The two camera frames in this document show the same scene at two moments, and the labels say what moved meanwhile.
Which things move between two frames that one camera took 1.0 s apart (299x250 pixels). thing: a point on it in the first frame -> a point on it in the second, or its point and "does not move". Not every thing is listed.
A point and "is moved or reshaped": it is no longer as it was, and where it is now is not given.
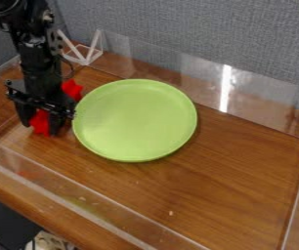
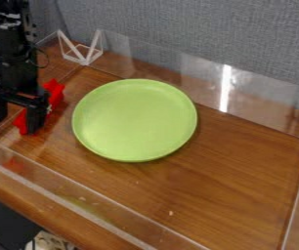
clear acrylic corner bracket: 79,53 does not move
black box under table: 6,229 does not move
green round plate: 135,120 does not move
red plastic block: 40,120 is moved or reshaped
